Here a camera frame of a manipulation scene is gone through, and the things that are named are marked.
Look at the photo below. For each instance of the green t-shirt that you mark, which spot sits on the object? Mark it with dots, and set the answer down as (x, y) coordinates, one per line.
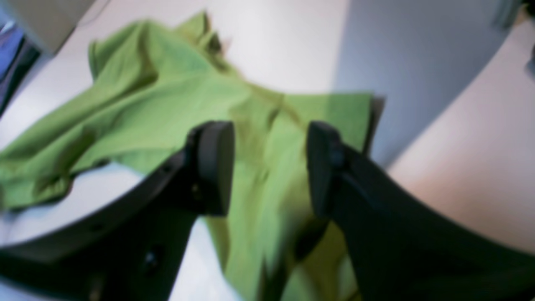
(152, 84)

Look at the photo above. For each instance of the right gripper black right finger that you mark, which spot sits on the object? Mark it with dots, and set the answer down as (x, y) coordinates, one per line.
(400, 249)

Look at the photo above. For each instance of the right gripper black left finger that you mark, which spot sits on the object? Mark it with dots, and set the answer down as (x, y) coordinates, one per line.
(132, 249)

